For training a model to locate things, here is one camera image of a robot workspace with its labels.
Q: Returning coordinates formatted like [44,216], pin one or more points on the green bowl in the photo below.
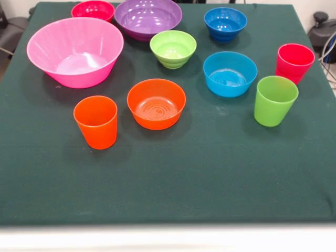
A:
[172,50]

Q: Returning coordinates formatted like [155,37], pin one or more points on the light blue bowl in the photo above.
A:
[228,78]

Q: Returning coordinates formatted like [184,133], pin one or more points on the purple bowl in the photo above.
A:
[147,18]

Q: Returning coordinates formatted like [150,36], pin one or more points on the large pink bowl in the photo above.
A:
[76,65]

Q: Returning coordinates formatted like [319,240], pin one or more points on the small pinkish red bowl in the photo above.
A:
[92,10]

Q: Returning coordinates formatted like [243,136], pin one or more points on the orange bowl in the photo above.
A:
[156,110]

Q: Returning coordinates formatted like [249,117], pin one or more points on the dark green tablecloth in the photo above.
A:
[183,170]

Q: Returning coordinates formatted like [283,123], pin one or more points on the orange cup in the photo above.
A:
[99,131]

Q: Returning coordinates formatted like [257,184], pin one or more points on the green cup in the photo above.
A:
[270,110]

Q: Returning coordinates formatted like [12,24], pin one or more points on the dark blue bowl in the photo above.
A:
[224,22]

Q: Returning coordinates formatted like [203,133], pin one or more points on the pinkish red cup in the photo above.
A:
[294,65]

